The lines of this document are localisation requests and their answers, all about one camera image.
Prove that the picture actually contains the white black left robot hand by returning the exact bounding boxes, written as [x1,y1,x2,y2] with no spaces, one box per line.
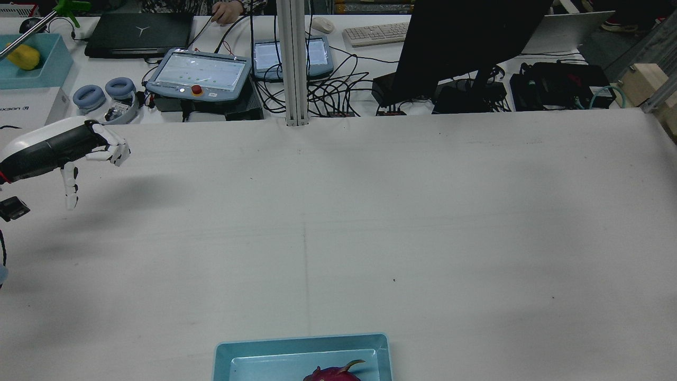
[0,117,131,211]

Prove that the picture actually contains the bystander person hand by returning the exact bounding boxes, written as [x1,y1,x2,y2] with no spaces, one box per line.
[212,0,245,25]

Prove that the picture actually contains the red dragon fruit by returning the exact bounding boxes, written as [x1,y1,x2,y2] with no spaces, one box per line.
[303,359,367,381]

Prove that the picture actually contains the white cardboard box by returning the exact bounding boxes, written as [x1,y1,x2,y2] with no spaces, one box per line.
[0,87,71,133]

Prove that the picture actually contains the blue padded headphones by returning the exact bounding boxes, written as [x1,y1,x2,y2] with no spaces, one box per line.
[72,77,141,126]

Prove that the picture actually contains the large grey teach pendant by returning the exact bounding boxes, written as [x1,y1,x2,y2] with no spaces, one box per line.
[145,48,253,103]

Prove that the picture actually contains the blue bin holding fruit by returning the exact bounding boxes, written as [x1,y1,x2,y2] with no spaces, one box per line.
[0,33,75,90]

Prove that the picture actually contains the black laptop with Y logo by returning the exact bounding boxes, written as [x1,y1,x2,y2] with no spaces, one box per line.
[85,13,195,59]

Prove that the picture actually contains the yellow fruit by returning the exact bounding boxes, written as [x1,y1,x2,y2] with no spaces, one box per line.
[5,43,41,71]

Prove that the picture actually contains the black controller box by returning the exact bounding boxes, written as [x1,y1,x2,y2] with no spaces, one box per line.
[152,79,265,122]

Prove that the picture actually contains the small grey teach pendant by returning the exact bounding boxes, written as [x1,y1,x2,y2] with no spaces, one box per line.
[253,35,335,81]

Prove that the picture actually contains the metal rod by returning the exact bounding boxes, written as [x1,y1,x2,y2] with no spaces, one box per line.
[0,8,60,59]

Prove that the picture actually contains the green plastic clamp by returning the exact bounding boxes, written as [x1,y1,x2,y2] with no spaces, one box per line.
[54,0,92,29]

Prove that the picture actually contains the white keyboard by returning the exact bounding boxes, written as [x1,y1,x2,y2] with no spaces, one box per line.
[342,22,411,48]

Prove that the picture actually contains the black equipment box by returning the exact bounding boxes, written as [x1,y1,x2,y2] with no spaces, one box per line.
[372,71,441,107]

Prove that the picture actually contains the black Huawei monitor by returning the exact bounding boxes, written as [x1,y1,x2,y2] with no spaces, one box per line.
[394,0,553,101]

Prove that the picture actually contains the light blue plastic bin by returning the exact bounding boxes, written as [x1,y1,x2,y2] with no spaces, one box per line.
[213,332,395,381]

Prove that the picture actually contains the black computer with red logo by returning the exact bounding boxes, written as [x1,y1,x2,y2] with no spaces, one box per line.
[509,62,618,112]

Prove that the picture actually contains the silver Huawei laptop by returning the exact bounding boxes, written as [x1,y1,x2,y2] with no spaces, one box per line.
[521,11,617,53]

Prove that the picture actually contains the aluminium profile beam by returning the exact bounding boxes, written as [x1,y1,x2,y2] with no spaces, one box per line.
[639,25,677,113]

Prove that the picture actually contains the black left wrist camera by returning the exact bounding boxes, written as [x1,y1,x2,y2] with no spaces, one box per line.
[0,196,31,222]

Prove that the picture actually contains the aluminium profile post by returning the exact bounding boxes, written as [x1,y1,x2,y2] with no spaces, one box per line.
[276,0,310,126]

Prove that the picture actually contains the black cable tangle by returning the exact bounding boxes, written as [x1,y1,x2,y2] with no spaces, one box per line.
[254,32,405,115]

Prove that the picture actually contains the teal cable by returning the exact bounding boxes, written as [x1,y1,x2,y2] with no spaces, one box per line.
[589,85,628,110]

